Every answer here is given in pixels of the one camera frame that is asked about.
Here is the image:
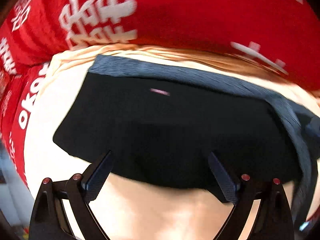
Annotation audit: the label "large red cushion white lettering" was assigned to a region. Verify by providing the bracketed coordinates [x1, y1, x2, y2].
[1, 0, 319, 179]

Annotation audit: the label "black pants with patterned waistband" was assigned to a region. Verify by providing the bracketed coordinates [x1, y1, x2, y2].
[53, 55, 319, 227]

